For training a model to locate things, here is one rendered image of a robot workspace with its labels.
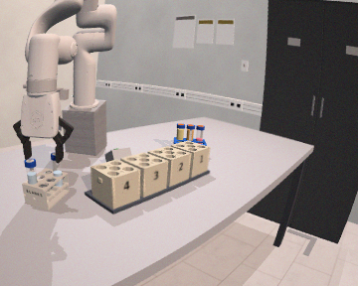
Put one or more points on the beige tube rack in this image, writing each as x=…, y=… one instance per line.
x=45, y=198

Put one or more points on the beige bucket adapter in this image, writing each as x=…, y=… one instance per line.
x=199, y=157
x=178, y=163
x=115, y=191
x=153, y=178

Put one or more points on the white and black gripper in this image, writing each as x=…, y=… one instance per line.
x=40, y=118

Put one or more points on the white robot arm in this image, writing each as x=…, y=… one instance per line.
x=44, y=51

